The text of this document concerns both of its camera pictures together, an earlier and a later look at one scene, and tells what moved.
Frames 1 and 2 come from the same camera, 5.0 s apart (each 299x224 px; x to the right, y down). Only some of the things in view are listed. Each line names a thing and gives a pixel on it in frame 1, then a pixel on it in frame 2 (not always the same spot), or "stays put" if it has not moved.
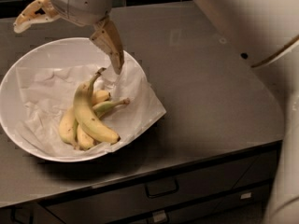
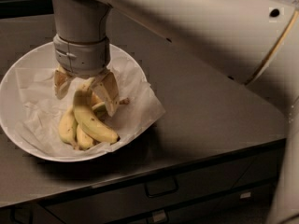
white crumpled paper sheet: [41, 92] stays put
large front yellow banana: [81, 103] stays put
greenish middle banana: [84, 140] stays put
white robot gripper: [80, 2] -> [82, 57]
